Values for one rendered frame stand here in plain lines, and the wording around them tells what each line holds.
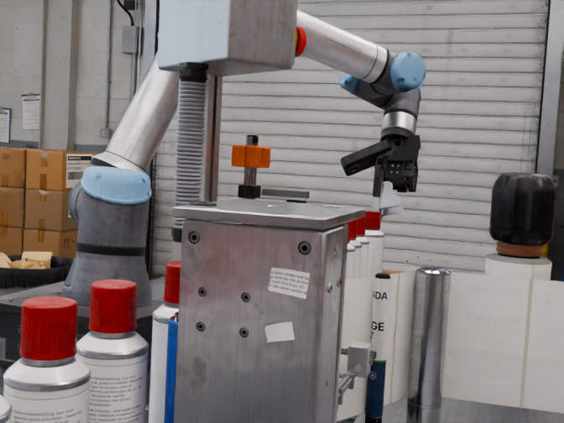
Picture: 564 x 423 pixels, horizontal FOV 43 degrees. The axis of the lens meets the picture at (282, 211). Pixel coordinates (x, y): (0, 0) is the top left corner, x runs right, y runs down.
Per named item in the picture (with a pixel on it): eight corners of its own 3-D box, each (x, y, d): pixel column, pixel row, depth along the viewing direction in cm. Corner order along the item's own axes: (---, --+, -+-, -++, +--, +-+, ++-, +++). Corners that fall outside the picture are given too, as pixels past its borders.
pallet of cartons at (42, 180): (53, 335, 445) (59, 150, 436) (-58, 319, 469) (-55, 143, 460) (145, 301, 559) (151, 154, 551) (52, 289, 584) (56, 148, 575)
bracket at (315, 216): (322, 230, 46) (323, 216, 46) (169, 216, 50) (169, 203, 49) (365, 216, 59) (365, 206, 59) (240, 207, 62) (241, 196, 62)
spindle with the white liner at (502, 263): (543, 405, 92) (563, 174, 90) (472, 394, 95) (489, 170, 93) (541, 386, 101) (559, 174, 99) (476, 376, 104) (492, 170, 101)
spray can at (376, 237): (376, 317, 140) (383, 212, 138) (350, 314, 141) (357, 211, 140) (381, 312, 145) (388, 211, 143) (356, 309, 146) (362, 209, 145)
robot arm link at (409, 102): (379, 79, 165) (409, 95, 168) (373, 119, 160) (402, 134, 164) (400, 64, 158) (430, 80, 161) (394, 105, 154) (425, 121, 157)
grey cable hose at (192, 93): (192, 244, 83) (201, 61, 82) (165, 241, 84) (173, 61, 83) (205, 241, 87) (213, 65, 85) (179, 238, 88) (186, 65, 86)
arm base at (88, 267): (125, 311, 115) (130, 249, 115) (43, 300, 119) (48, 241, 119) (164, 301, 129) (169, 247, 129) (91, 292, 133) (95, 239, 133)
